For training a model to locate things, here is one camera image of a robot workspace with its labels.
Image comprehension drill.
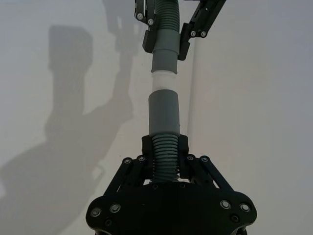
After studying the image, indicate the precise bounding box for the white plastic pipe connector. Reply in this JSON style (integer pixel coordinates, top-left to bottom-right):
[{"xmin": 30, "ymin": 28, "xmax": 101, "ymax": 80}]
[{"xmin": 151, "ymin": 70, "xmax": 178, "ymax": 93}]

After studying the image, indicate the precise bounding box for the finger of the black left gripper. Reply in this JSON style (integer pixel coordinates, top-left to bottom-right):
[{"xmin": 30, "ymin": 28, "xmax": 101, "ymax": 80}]
[
  {"xmin": 177, "ymin": 0, "xmax": 226, "ymax": 61},
  {"xmin": 134, "ymin": 0, "xmax": 159, "ymax": 53}
]

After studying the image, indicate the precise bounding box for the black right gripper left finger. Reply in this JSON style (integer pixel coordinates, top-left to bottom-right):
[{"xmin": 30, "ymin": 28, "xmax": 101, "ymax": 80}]
[{"xmin": 104, "ymin": 135, "xmax": 157, "ymax": 197}]

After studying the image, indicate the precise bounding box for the grey corrugated hose with cuff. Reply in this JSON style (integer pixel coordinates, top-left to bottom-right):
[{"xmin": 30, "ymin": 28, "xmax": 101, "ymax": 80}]
[
  {"xmin": 147, "ymin": 89, "xmax": 181, "ymax": 184},
  {"xmin": 151, "ymin": 0, "xmax": 182, "ymax": 74}
]

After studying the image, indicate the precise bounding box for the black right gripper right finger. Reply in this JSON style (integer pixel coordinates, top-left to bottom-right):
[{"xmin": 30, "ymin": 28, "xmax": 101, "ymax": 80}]
[{"xmin": 176, "ymin": 135, "xmax": 236, "ymax": 194}]

